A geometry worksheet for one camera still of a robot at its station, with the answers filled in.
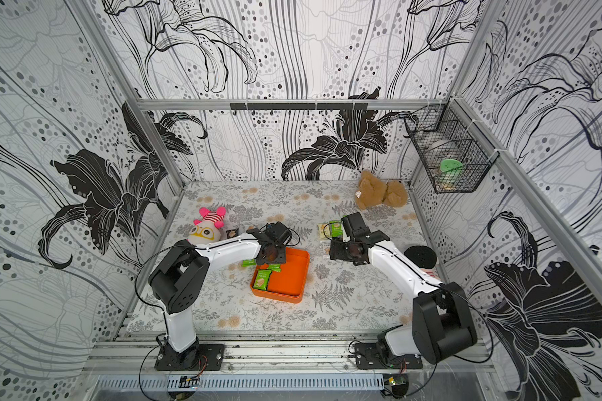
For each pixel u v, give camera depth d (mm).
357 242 622
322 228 1016
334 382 764
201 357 730
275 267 905
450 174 717
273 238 730
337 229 1043
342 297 854
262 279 860
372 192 1041
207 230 936
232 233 1010
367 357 720
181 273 529
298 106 933
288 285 825
